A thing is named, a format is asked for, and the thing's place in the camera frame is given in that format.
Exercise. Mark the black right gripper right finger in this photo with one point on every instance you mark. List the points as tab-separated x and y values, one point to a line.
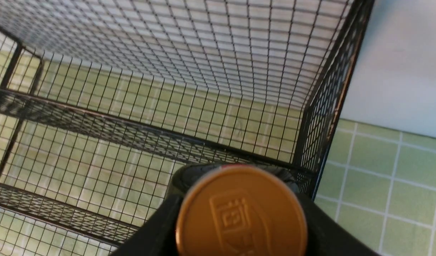
326	237

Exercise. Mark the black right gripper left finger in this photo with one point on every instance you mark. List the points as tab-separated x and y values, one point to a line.
156	237

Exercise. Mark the tall dark vinegar bottle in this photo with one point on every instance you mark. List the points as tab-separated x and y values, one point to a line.
238	210

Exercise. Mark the green checkered tablecloth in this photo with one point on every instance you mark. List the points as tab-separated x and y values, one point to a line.
379	184

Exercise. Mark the black wire mesh shelf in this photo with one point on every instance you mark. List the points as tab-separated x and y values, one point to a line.
297	54

